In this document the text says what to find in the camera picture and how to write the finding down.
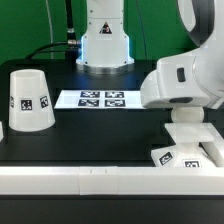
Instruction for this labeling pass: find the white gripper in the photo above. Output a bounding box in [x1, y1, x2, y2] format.
[139, 43, 224, 110]

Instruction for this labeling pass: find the white lamp bulb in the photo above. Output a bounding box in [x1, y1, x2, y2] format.
[171, 107, 204, 123]

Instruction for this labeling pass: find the white lamp base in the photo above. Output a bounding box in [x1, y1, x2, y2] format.
[151, 123, 224, 168]

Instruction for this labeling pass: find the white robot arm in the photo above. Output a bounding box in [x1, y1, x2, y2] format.
[76, 0, 224, 109]

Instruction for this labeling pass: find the white lamp shade cone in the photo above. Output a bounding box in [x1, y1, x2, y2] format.
[9, 69, 55, 132]

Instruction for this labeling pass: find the white marker sheet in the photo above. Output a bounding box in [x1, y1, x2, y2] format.
[54, 90, 143, 109]

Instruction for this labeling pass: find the black cable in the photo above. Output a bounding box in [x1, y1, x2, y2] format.
[25, 0, 82, 60]

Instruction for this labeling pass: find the white front wall rail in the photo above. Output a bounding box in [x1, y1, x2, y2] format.
[0, 166, 224, 195]

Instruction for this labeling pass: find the white cable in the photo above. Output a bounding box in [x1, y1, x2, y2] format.
[45, 0, 55, 60]

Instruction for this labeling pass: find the white left wall rail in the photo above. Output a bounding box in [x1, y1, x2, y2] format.
[0, 121, 4, 142]

